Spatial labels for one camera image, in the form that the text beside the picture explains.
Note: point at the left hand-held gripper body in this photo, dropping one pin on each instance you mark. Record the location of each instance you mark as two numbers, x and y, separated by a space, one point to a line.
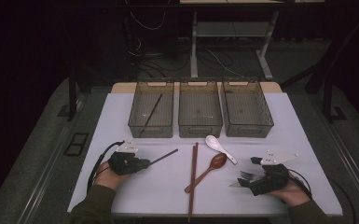
126 163

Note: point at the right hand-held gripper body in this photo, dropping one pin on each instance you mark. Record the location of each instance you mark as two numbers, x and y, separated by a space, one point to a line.
272 180

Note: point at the black chopstick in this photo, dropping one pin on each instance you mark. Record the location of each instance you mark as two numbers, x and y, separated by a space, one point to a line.
164 156
151 112

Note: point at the brown wooden spoon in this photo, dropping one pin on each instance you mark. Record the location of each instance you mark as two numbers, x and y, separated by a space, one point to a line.
218 161

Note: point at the white ceramic spoon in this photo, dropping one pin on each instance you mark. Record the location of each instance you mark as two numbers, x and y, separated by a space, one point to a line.
214 142

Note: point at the grey transparent storage bin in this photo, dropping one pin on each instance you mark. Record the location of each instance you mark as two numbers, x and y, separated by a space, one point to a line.
164 109
247 109
200 109

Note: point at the person's left hand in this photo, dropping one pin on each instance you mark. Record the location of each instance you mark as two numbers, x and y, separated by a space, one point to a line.
107 179

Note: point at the person's right hand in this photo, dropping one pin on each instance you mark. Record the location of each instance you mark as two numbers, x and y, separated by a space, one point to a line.
293 194

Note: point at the metal fork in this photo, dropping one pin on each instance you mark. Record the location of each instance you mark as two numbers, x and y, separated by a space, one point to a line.
248 174

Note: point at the white board sheet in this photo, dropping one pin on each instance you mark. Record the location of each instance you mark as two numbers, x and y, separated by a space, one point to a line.
168 193

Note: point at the black metal stand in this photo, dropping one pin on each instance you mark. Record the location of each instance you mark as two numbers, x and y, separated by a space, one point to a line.
72 93
328 93

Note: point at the white metal desk frame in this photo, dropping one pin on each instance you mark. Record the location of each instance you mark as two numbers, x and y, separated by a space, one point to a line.
230 29

